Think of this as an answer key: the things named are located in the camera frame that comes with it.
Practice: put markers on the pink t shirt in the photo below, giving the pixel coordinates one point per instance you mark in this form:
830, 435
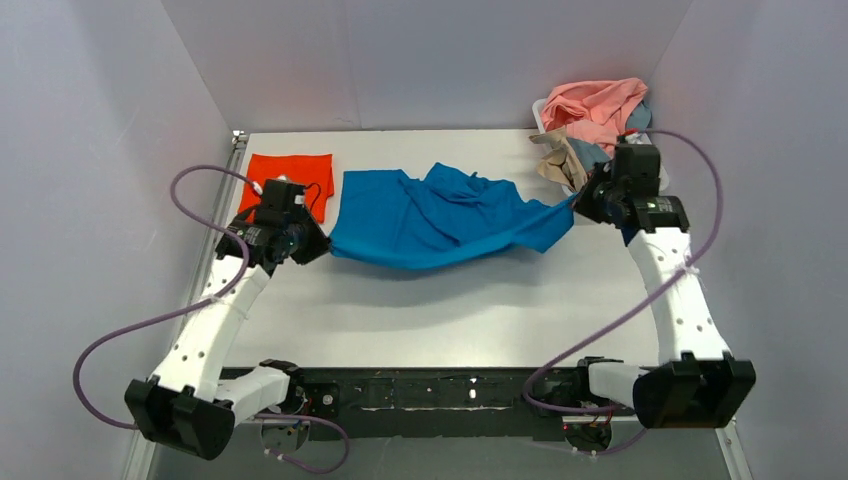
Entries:
594, 111

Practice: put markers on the beige t shirt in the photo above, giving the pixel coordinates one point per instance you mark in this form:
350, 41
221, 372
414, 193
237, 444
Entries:
561, 164

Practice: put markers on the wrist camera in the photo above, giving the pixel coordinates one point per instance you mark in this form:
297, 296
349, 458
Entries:
281, 202
636, 162

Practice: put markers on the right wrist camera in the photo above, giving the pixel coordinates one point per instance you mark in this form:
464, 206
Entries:
636, 162

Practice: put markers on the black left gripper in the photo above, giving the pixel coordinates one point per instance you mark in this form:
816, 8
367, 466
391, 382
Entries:
308, 237

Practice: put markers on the aluminium frame rail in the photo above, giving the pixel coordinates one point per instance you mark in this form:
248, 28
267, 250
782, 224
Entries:
277, 449

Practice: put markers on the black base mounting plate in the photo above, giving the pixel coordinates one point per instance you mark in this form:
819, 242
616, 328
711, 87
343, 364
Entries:
452, 403

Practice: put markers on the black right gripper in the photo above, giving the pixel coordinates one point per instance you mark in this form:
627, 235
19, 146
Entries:
592, 201

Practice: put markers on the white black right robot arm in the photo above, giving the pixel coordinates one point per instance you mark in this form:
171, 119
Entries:
697, 382

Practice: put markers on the folded orange t shirt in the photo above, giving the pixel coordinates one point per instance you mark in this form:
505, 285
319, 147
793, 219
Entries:
313, 171

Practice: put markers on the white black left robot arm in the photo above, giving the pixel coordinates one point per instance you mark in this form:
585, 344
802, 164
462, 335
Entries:
185, 404

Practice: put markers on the white plastic laundry basket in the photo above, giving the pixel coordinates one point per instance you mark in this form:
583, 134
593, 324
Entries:
635, 138

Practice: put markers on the grey blue t shirt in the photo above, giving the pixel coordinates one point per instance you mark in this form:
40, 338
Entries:
590, 154

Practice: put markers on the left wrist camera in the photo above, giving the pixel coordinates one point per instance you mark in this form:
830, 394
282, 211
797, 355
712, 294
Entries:
281, 202

